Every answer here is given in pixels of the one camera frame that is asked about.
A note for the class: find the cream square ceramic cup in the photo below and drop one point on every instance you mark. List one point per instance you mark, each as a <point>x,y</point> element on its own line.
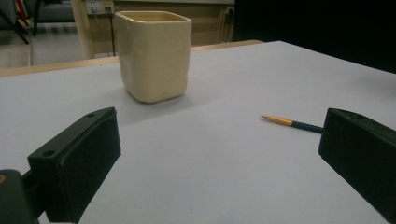
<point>154,56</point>

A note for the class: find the dark pen with gold tip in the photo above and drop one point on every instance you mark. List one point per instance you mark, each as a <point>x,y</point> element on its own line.
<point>288,121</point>

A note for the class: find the white wall power strip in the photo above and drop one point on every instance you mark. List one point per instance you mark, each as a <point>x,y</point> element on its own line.
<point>99,6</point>

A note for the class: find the beige table leg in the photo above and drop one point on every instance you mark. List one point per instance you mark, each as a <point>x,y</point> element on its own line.
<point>81,29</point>

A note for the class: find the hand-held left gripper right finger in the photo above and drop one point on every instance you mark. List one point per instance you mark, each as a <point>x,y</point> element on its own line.
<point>361,149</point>

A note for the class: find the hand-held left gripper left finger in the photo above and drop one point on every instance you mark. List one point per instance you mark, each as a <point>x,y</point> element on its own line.
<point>79,165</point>

